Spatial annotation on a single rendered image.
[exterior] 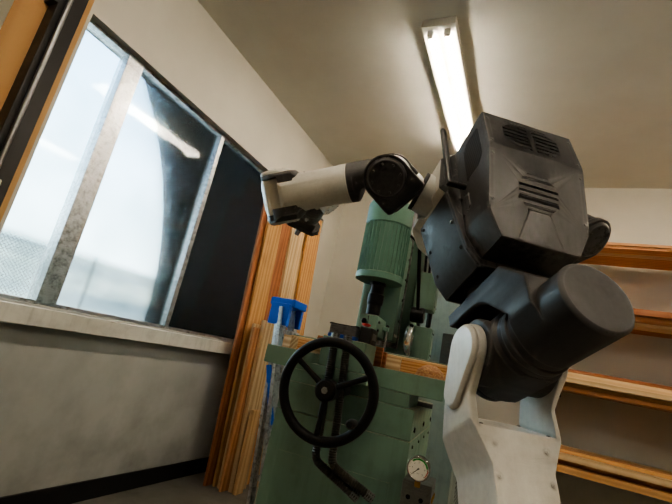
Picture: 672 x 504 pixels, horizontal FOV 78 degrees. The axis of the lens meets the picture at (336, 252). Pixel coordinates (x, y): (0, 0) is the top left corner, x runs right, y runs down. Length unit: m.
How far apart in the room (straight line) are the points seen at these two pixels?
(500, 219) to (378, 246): 0.81
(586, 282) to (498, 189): 0.23
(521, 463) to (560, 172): 0.51
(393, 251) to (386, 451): 0.65
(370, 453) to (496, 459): 0.70
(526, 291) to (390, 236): 0.91
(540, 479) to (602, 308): 0.27
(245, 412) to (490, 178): 2.37
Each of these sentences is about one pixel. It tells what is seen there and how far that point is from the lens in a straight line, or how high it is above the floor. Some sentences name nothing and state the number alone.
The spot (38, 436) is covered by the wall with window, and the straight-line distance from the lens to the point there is 2.36.
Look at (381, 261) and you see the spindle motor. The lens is 1.49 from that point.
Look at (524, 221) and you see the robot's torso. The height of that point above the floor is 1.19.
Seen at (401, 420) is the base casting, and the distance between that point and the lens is 1.34.
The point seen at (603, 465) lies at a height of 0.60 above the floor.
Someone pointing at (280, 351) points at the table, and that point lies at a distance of 1.46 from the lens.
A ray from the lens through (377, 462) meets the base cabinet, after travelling 1.37.
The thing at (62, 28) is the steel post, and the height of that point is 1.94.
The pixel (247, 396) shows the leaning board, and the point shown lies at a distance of 2.87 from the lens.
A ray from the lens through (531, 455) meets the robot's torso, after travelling 0.75.
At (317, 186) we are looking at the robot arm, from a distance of 0.93.
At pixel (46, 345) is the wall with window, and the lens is 2.23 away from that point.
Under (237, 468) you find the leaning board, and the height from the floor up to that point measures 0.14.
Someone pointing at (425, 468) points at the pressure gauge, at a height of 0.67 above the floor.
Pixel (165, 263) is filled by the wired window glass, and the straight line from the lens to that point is 2.64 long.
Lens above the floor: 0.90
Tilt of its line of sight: 14 degrees up
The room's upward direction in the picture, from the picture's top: 12 degrees clockwise
